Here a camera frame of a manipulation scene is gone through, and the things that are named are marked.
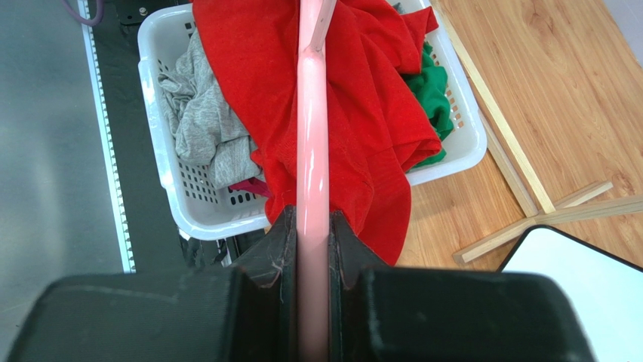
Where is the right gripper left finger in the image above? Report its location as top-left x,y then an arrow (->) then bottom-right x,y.
8,206 -> 297,361

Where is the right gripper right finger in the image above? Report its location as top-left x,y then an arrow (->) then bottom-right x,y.
328,211 -> 595,361

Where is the pink hanger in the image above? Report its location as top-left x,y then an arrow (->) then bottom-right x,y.
296,1 -> 336,361

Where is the red t shirt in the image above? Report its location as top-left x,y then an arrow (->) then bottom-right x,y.
192,1 -> 441,265

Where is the white plastic laundry basket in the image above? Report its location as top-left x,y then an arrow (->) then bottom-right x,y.
137,4 -> 488,241

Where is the magenta garment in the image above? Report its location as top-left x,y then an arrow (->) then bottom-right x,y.
229,177 -> 271,198

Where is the grey garment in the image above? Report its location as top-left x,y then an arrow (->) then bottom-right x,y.
158,31 -> 265,189

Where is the wooden clothes rack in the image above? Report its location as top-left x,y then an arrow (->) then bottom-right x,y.
441,14 -> 642,265

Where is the white whiteboard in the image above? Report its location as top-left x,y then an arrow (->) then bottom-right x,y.
498,225 -> 642,361

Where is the green garment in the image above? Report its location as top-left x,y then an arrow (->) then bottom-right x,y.
401,42 -> 454,143

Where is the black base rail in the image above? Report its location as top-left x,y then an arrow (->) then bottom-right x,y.
91,1 -> 219,272

